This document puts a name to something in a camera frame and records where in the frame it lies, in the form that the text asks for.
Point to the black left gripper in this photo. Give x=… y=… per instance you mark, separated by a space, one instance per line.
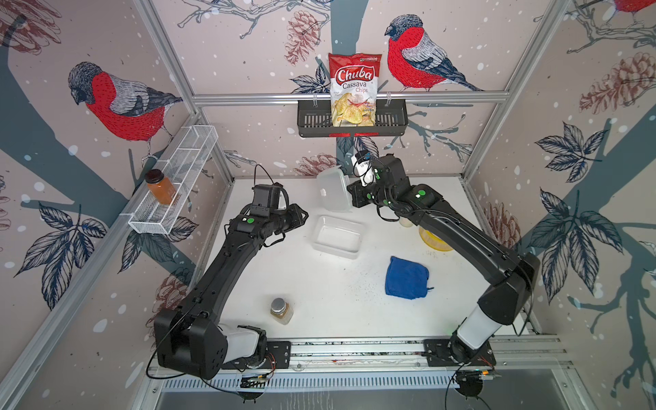
x=296 y=215

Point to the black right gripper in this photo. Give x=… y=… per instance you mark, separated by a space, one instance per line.
x=356 y=191

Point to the translucent lunch box lid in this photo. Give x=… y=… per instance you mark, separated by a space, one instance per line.
x=333 y=194

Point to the translucent plastic lunch box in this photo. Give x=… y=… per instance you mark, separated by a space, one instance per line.
x=338 y=237

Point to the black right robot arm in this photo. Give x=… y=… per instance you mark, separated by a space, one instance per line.
x=511 y=276

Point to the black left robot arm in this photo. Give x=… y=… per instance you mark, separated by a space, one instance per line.
x=190 y=338

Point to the salt grinder black top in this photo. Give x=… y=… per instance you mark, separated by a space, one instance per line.
x=406 y=222

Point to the yellow bowl with dumplings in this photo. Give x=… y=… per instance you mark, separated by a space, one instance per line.
x=432 y=241

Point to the small jar silver lid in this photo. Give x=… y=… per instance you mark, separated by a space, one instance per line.
x=281 y=310

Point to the blue microfibre cloth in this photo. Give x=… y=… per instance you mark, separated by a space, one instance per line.
x=406 y=279

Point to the red cassava chips bag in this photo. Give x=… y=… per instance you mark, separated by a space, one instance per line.
x=354 y=89

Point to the orange sauce bottle black cap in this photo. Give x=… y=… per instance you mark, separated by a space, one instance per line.
x=160 y=186

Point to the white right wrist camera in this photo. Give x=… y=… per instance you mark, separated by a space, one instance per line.
x=362 y=167

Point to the black wire wall basket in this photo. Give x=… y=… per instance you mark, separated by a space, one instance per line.
x=314 y=121

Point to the clear acrylic wall shelf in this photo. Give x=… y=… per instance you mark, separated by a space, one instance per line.
x=181 y=170

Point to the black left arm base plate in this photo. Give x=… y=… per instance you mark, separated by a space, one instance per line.
x=276 y=355

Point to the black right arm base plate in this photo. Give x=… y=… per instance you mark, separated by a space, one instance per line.
x=443 y=352

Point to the aluminium front rail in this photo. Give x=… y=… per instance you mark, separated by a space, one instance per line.
x=377 y=354

